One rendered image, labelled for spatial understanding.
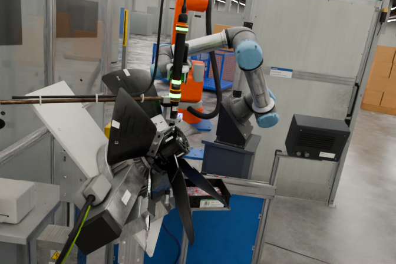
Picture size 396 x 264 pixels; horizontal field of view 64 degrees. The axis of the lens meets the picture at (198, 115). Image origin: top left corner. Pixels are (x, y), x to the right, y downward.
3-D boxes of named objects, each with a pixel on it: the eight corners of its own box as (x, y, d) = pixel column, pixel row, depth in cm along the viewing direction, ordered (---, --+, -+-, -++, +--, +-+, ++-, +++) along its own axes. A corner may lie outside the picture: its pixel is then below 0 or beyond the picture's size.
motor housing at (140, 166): (131, 214, 115) (161, 197, 112) (92, 164, 110) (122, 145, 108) (145, 183, 137) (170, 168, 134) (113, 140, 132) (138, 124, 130)
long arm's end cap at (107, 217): (72, 228, 86) (105, 209, 84) (89, 248, 88) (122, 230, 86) (67, 235, 84) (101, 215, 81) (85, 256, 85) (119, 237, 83)
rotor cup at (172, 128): (161, 179, 115) (191, 162, 112) (138, 147, 112) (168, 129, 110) (167, 162, 129) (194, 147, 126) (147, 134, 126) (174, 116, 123)
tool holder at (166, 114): (163, 124, 120) (165, 99, 118) (155, 118, 126) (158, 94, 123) (184, 122, 125) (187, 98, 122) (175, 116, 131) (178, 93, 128)
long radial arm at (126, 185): (108, 178, 114) (134, 162, 112) (120, 194, 116) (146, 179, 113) (72, 228, 86) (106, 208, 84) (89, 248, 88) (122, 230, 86)
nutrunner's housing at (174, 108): (169, 128, 124) (182, 5, 111) (165, 125, 127) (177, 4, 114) (178, 127, 126) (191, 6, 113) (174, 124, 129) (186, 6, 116)
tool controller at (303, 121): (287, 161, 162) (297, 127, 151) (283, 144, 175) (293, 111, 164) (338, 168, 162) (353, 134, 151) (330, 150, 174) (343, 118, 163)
